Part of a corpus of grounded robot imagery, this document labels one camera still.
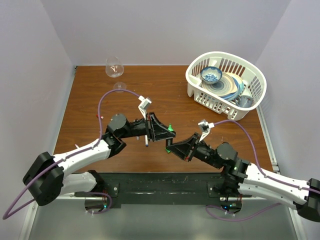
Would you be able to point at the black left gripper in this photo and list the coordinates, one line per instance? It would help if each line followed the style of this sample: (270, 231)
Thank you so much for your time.
(159, 128)

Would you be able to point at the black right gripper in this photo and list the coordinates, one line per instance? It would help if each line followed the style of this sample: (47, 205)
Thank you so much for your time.
(183, 148)

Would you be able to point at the green highlighter with black body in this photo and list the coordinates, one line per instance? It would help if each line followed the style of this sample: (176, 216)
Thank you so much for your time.
(170, 127)

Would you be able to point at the white blue acrylic marker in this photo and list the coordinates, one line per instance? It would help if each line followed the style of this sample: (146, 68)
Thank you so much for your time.
(146, 141)

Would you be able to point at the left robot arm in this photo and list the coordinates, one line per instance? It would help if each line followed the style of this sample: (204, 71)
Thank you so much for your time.
(53, 175)

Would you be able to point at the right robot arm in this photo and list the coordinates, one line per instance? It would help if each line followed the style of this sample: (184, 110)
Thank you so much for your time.
(241, 177)

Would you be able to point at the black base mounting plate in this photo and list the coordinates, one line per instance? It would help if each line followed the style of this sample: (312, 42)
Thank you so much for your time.
(157, 193)

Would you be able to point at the blue white patterned bowl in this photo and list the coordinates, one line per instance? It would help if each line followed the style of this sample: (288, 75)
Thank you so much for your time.
(210, 75)

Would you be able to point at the striped beige plate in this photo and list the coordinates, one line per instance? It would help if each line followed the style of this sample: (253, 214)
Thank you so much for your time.
(221, 88)

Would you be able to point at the grey patterned mug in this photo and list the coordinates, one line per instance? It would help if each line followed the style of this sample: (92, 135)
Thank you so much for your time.
(244, 101)

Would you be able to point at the clear wine glass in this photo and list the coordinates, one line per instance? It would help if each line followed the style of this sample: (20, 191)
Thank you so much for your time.
(114, 69)

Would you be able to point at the blue rimmed plate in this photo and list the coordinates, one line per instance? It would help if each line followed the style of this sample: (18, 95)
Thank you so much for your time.
(239, 84)

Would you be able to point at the white plastic dish basket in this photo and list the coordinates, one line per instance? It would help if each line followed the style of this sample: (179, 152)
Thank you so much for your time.
(254, 80)

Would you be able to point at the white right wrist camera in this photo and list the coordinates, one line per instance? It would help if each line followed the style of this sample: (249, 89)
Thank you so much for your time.
(205, 128)

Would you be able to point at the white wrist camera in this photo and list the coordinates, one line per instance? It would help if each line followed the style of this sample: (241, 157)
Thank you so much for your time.
(143, 106)
(205, 128)

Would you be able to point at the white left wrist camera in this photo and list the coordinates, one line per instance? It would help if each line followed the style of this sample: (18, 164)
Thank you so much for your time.
(143, 106)

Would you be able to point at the black table edge rail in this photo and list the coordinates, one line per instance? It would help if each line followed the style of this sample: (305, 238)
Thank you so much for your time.
(112, 180)

